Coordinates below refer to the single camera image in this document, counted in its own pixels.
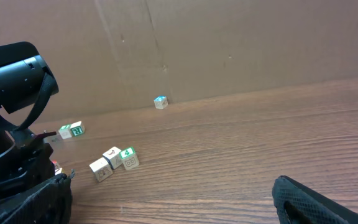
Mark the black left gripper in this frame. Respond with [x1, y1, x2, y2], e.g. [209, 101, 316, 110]
[0, 131, 56, 203]

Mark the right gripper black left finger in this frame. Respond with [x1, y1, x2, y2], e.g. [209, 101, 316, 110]
[0, 171, 75, 224]

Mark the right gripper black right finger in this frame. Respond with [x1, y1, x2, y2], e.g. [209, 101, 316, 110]
[272, 175, 358, 224]

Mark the white green wooden block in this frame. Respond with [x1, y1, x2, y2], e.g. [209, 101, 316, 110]
[43, 133, 63, 144]

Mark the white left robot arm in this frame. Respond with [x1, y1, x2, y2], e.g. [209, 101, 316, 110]
[0, 42, 59, 204]

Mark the white pencil picture block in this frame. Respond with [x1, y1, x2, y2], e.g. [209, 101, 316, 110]
[55, 168, 63, 175]

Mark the green J wooden block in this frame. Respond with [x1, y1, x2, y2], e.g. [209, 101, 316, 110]
[58, 124, 72, 139]

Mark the green R wooden block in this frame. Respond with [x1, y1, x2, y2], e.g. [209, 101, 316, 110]
[70, 121, 85, 136]

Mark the white green grid block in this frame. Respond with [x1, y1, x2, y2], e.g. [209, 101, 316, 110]
[89, 157, 113, 182]

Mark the white animal picture block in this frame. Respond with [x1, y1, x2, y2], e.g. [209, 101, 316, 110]
[103, 146, 122, 170]

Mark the green number four block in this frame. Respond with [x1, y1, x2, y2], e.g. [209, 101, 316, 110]
[119, 147, 139, 170]

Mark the blue letter block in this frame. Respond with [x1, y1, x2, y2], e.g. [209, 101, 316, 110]
[154, 96, 168, 110]

